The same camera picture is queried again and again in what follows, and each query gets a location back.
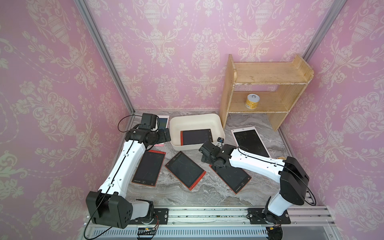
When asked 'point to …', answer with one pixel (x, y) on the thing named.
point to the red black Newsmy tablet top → (149, 168)
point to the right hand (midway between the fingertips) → (210, 159)
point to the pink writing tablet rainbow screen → (163, 123)
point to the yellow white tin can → (252, 101)
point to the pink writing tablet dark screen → (249, 138)
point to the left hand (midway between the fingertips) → (162, 137)
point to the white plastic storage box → (181, 123)
